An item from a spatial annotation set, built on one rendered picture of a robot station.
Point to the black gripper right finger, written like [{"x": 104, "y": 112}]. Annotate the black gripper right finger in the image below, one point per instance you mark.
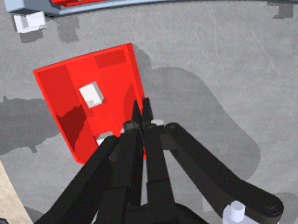
[{"x": 232, "y": 198}]

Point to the red bin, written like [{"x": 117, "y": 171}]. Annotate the red bin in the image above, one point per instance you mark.
[
  {"x": 79, "y": 124},
  {"x": 68, "y": 3}
]

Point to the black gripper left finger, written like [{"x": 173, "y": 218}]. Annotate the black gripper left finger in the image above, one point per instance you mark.
[{"x": 79, "y": 202}]

